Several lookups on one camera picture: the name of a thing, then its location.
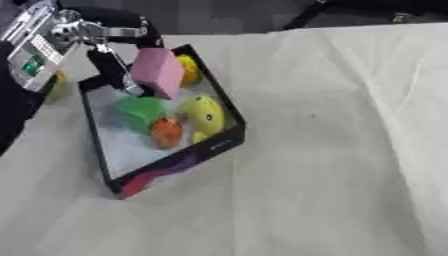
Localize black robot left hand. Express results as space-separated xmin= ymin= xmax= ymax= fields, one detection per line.
xmin=64 ymin=5 xmax=167 ymax=98

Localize pink block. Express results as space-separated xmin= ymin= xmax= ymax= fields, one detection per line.
xmin=127 ymin=47 xmax=188 ymax=101

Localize black box with white inside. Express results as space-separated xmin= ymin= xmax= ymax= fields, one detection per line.
xmin=75 ymin=43 xmax=249 ymax=201

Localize green block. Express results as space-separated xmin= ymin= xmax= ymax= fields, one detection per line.
xmin=113 ymin=96 xmax=170 ymax=136

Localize yellow toy fruit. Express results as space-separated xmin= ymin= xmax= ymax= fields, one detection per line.
xmin=173 ymin=53 xmax=203 ymax=89

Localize orange red toy fruit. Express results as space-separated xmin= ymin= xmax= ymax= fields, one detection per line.
xmin=148 ymin=116 xmax=186 ymax=150

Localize yellow soft toy with eyes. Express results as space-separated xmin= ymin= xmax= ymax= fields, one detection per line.
xmin=176 ymin=93 xmax=228 ymax=145

